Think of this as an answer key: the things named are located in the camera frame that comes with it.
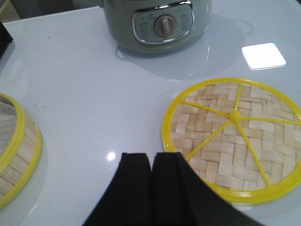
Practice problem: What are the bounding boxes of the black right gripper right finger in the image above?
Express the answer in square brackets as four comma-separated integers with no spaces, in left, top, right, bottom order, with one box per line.
[152,153,261,226]

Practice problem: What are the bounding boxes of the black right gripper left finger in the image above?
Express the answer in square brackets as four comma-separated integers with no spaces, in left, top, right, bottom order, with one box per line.
[85,153,151,226]

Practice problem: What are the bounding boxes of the yellow woven bamboo steamer lid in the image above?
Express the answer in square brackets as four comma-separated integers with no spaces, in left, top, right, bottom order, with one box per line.
[162,78,301,205]

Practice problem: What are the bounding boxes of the bamboo steamer drawer yellow rims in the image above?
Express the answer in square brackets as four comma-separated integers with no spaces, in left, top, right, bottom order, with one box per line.
[0,93,43,209]

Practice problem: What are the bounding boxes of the grey-green electric cooking pot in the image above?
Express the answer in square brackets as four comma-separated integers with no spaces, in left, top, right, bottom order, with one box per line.
[95,0,212,54]

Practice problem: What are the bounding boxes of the black bowl rack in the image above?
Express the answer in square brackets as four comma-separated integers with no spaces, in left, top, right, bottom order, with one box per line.
[0,22,14,58]

